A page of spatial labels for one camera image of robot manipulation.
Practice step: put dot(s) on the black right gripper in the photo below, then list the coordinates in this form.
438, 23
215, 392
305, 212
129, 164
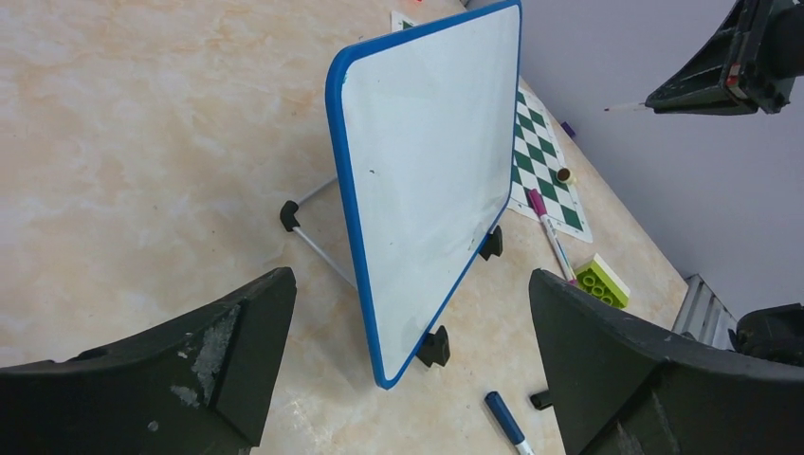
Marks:
727, 76

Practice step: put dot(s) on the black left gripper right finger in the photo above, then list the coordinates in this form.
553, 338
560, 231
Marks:
623, 385

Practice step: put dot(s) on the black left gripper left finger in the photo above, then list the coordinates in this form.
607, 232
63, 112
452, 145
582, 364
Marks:
201, 383

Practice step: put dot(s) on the blue framed whiteboard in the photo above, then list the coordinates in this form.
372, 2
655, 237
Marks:
422, 125

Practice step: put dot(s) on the black whiteboard marker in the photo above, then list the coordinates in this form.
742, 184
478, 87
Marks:
541, 400

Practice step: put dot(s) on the blue whiteboard marker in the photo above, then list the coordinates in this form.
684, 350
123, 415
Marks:
507, 423

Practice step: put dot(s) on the purple whiteboard marker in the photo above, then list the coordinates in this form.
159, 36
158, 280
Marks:
535, 199

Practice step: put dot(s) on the green white toy brick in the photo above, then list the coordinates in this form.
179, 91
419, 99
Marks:
598, 279

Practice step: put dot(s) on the purple object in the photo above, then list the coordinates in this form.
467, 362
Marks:
568, 129

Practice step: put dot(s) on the green white chess mat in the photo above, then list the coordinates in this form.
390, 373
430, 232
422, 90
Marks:
537, 159

